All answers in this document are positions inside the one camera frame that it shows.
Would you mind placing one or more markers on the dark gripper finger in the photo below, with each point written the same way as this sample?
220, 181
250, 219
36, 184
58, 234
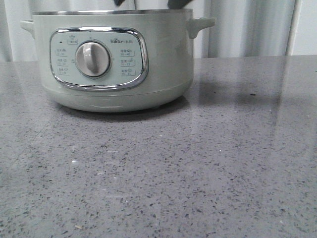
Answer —
177, 3
118, 2

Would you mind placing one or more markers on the pale green electric cooking pot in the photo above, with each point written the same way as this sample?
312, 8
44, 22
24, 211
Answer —
151, 56

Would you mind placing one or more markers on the grey round control knob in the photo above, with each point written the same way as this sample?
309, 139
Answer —
92, 59

